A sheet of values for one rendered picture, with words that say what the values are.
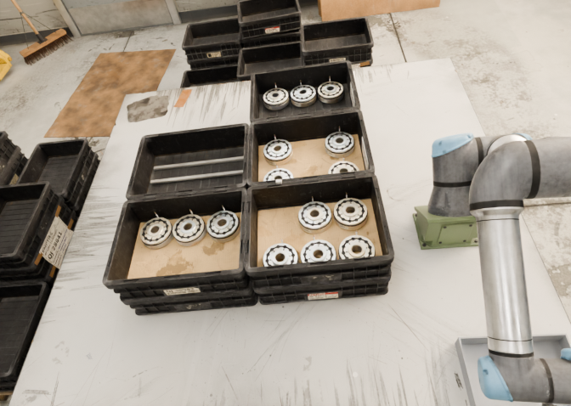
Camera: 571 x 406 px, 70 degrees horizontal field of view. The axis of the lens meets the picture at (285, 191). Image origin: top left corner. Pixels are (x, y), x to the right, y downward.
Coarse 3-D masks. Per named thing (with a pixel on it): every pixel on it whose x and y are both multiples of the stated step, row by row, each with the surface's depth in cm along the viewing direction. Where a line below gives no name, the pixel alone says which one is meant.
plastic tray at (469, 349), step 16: (480, 336) 108; (544, 336) 107; (560, 336) 107; (464, 352) 110; (480, 352) 110; (544, 352) 108; (560, 352) 107; (464, 368) 106; (480, 400) 103; (496, 400) 103
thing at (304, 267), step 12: (312, 180) 126; (324, 180) 125; (336, 180) 125; (372, 180) 123; (384, 216) 114; (384, 228) 112; (288, 264) 109; (300, 264) 108; (312, 264) 108; (324, 264) 107; (336, 264) 107; (348, 264) 107; (360, 264) 107; (372, 264) 107; (252, 276) 110
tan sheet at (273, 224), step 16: (288, 208) 133; (368, 208) 129; (272, 224) 130; (288, 224) 129; (368, 224) 125; (272, 240) 126; (288, 240) 125; (304, 240) 124; (336, 240) 123; (320, 256) 120; (336, 256) 120
